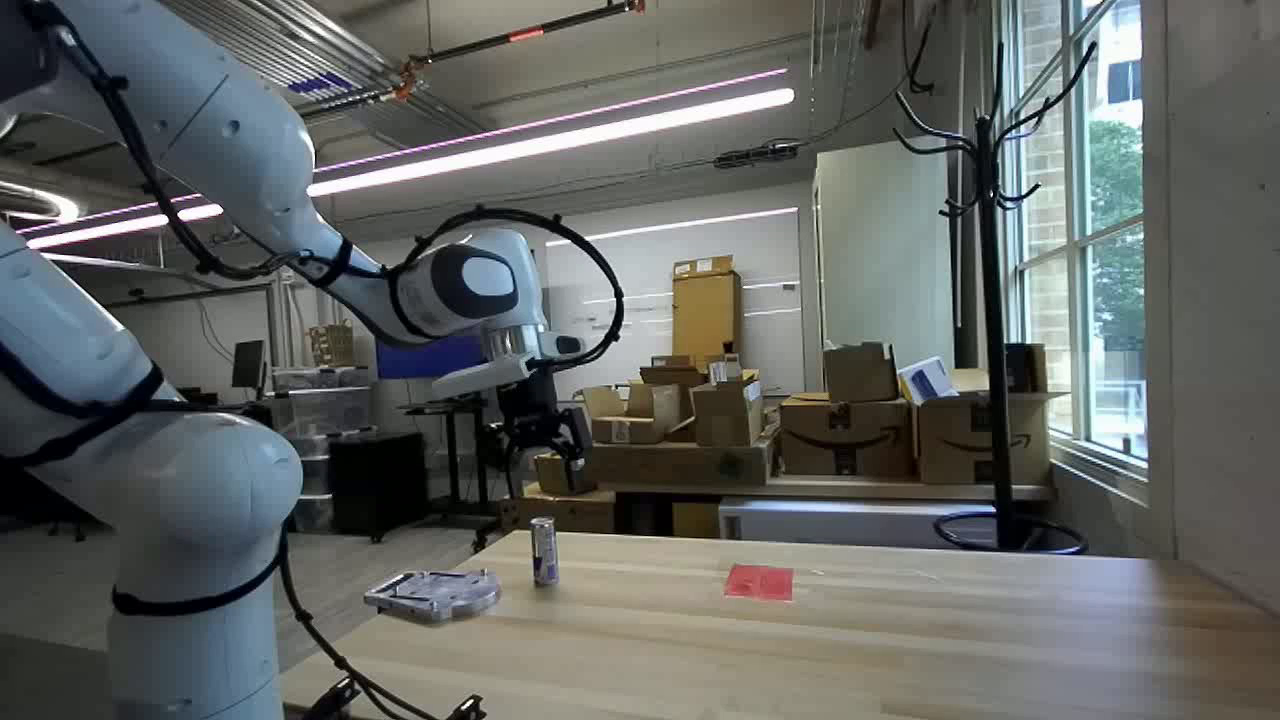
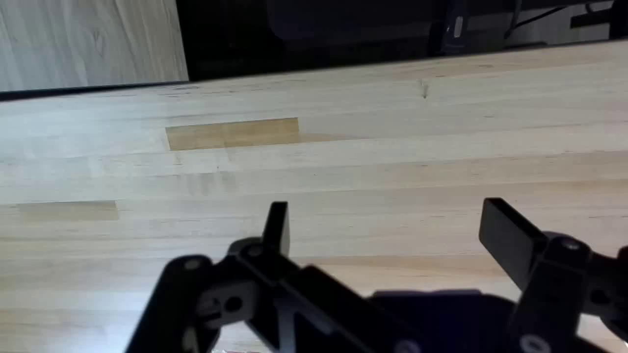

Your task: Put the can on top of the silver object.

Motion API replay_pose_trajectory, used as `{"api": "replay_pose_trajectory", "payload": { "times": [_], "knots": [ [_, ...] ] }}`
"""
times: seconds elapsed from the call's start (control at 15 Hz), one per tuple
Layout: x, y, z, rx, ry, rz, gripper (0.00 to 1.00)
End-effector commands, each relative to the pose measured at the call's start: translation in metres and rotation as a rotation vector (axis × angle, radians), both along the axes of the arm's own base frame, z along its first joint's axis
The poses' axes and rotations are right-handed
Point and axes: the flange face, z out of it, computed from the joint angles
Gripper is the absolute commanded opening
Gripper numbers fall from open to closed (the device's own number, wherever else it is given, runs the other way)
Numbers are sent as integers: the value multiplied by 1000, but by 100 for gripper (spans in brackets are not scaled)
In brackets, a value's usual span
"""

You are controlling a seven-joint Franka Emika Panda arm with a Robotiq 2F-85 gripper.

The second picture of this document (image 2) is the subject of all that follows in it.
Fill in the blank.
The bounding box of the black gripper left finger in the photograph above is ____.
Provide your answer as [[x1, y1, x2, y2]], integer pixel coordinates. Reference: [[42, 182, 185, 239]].
[[127, 199, 423, 353]]

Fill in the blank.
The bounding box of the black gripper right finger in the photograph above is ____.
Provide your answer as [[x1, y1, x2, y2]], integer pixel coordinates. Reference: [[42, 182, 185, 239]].
[[478, 195, 628, 353]]

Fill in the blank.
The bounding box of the light wooden panel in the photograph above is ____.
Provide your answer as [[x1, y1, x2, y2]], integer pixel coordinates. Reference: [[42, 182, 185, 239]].
[[0, 0, 191, 93]]

